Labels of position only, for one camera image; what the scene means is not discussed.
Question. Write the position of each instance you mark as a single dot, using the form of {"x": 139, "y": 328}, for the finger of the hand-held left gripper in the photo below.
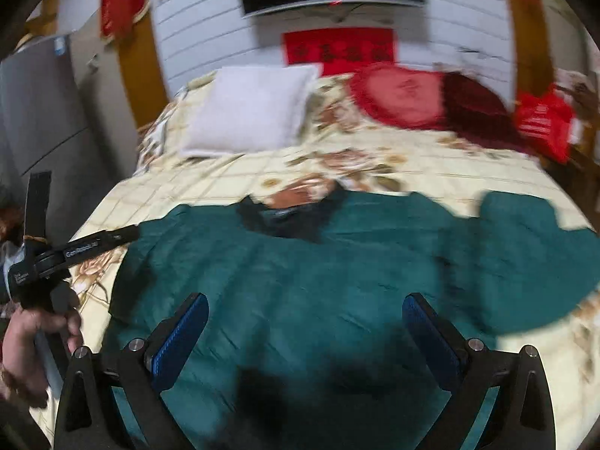
{"x": 124, "y": 235}
{"x": 38, "y": 206}

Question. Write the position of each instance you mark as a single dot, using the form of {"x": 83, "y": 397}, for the green down jacket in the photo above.
{"x": 300, "y": 281}

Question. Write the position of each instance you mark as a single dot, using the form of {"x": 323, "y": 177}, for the white pillow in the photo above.
{"x": 248, "y": 108}

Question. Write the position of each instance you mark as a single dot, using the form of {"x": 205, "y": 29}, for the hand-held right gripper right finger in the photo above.
{"x": 429, "y": 337}

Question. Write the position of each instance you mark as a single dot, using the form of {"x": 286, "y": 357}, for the floral checked bed blanket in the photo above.
{"x": 375, "y": 164}

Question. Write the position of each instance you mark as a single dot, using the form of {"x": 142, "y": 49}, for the person's left hand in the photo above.
{"x": 28, "y": 347}

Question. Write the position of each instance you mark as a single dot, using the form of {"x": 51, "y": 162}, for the round red cushion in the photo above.
{"x": 403, "y": 96}

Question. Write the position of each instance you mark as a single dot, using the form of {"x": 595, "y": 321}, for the red bag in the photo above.
{"x": 543, "y": 122}

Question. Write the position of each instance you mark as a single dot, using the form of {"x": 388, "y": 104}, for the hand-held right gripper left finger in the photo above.
{"x": 180, "y": 333}

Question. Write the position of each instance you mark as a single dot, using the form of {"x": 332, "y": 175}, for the grey refrigerator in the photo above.
{"x": 42, "y": 117}

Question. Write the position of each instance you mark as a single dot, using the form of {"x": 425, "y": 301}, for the red hanging banner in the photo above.
{"x": 123, "y": 0}

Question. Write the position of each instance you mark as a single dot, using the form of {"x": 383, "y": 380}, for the red wall poster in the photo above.
{"x": 337, "y": 49}

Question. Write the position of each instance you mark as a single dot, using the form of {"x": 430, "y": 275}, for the wooden door frame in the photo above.
{"x": 520, "y": 33}
{"x": 140, "y": 79}

